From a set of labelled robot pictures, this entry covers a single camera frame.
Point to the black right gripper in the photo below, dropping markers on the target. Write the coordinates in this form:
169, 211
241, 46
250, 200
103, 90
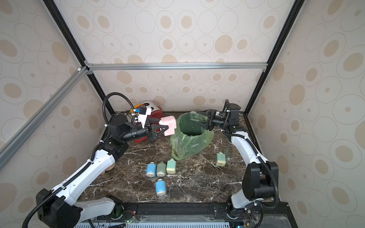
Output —
211, 119

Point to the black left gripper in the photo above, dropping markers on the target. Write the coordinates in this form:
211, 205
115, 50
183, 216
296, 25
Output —
150, 133

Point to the pink pencil sharpener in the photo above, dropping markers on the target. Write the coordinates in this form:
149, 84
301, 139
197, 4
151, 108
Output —
169, 121

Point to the mint green pencil sharpener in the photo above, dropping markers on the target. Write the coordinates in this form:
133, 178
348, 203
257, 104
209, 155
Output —
220, 159

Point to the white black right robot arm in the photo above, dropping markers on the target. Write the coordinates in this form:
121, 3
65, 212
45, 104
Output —
260, 184

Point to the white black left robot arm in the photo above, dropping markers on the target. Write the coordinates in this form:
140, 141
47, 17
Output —
59, 207

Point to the blue pencil sharpener in row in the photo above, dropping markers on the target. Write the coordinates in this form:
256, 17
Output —
151, 170

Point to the sage green pencil sharpener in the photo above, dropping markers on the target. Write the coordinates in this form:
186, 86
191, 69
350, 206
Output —
161, 169

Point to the light green pencil sharpener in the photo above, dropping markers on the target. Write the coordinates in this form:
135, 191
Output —
171, 166

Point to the blue pencil sharpener in front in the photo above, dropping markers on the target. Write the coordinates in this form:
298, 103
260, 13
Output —
160, 187

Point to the red plastic basket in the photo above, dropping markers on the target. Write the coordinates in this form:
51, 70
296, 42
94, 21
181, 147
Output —
156, 113

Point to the green plastic bin liner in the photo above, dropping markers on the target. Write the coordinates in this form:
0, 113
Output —
189, 138

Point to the brown tape roll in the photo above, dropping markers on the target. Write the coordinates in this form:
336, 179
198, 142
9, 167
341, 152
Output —
109, 168

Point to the silver aluminium crossbar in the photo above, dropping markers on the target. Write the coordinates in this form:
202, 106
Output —
178, 66

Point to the silver aluminium side bar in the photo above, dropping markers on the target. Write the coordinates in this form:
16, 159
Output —
18, 140

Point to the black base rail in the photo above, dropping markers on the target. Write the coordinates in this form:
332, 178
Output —
193, 215

